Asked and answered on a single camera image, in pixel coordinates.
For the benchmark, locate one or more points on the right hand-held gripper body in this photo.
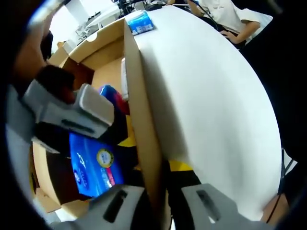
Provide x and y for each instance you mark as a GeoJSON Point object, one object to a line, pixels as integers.
{"type": "Point", "coordinates": [19, 112]}

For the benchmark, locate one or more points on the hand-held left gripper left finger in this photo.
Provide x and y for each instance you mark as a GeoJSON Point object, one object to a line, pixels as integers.
{"type": "Point", "coordinates": [115, 210]}

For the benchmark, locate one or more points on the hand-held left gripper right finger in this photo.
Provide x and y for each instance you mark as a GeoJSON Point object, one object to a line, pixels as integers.
{"type": "Point", "coordinates": [206, 208]}

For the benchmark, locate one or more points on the white plastic bottle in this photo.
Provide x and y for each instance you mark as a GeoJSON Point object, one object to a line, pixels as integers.
{"type": "Point", "coordinates": [124, 79]}

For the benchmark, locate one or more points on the blue soft tissue pack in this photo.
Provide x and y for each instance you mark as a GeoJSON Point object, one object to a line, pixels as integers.
{"type": "Point", "coordinates": [88, 163]}

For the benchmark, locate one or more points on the brown cardboard shoe box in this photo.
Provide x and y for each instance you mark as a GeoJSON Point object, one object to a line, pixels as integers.
{"type": "Point", "coordinates": [134, 72]}

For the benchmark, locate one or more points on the light blue wet wipes pack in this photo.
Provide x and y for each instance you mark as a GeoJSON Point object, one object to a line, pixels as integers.
{"type": "Point", "coordinates": [141, 24]}

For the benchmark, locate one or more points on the person's leg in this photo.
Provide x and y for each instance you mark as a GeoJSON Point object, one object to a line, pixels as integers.
{"type": "Point", "coordinates": [271, 210]}

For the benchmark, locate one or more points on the white office chair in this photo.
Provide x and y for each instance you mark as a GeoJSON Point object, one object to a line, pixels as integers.
{"type": "Point", "coordinates": [82, 31]}

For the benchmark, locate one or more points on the person's black shirt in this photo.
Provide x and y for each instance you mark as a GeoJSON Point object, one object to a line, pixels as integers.
{"type": "Point", "coordinates": [287, 83]}

